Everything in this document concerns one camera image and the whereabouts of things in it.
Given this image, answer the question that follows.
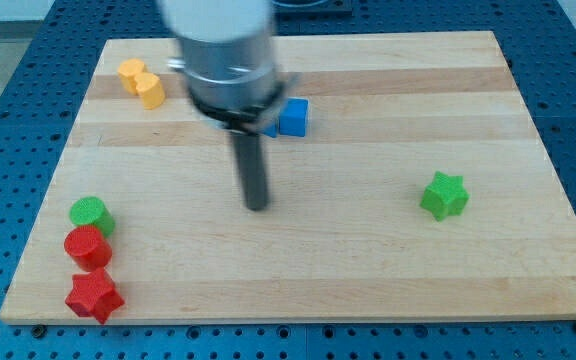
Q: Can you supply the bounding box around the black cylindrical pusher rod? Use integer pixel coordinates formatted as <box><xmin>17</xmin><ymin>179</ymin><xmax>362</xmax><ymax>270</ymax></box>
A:
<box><xmin>231</xmin><ymin>133</ymin><xmax>269</xmax><ymax>211</ymax></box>

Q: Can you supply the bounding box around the black tool mounting bracket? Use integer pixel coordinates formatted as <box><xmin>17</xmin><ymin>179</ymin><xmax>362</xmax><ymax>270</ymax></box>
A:
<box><xmin>188</xmin><ymin>73</ymin><xmax>299</xmax><ymax>133</ymax></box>

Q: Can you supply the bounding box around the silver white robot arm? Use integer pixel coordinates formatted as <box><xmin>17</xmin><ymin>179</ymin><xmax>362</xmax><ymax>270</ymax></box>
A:
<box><xmin>157</xmin><ymin>0</ymin><xmax>296</xmax><ymax>211</ymax></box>

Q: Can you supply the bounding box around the green star block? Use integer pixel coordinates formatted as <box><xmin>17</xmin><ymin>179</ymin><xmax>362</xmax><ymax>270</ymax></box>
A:
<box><xmin>420</xmin><ymin>171</ymin><xmax>470</xmax><ymax>222</ymax></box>

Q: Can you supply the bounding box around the red star block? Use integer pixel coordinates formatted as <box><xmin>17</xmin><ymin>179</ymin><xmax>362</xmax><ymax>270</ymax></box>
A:
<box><xmin>65</xmin><ymin>268</ymin><xmax>125</xmax><ymax>324</ymax></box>

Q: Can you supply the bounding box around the blue block behind rod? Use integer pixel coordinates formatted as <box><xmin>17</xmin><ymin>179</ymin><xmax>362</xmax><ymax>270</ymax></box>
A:
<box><xmin>262</xmin><ymin>122</ymin><xmax>279</xmax><ymax>138</ymax></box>

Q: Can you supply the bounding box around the blue cube block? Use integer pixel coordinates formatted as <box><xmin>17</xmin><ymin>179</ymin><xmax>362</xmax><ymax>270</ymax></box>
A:
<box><xmin>279</xmin><ymin>98</ymin><xmax>309</xmax><ymax>137</ymax></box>

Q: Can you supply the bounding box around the yellow cylinder block front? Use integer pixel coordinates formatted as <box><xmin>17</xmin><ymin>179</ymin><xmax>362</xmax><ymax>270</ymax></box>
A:
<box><xmin>135</xmin><ymin>72</ymin><xmax>166</xmax><ymax>110</ymax></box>

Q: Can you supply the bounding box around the yellow cylinder block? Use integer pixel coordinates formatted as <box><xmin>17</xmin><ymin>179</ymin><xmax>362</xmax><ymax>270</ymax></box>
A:
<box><xmin>117</xmin><ymin>58</ymin><xmax>147</xmax><ymax>95</ymax></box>
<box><xmin>135</xmin><ymin>72</ymin><xmax>166</xmax><ymax>110</ymax></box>

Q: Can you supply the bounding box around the yellow cylinder block rear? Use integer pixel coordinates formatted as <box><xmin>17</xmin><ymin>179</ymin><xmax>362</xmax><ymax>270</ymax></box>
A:
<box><xmin>117</xmin><ymin>58</ymin><xmax>147</xmax><ymax>95</ymax></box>

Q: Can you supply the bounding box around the wooden board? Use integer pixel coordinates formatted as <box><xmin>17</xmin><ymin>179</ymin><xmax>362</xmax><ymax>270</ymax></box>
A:
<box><xmin>0</xmin><ymin>31</ymin><xmax>576</xmax><ymax>325</ymax></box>

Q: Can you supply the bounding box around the green cylinder block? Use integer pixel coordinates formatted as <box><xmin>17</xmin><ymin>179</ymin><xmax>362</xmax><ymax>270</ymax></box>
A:
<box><xmin>69</xmin><ymin>196</ymin><xmax>115</xmax><ymax>237</ymax></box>

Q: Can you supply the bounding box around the red cylinder block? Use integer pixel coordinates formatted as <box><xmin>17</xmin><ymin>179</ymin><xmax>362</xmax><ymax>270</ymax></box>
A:
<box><xmin>64</xmin><ymin>225</ymin><xmax>112</xmax><ymax>272</ymax></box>

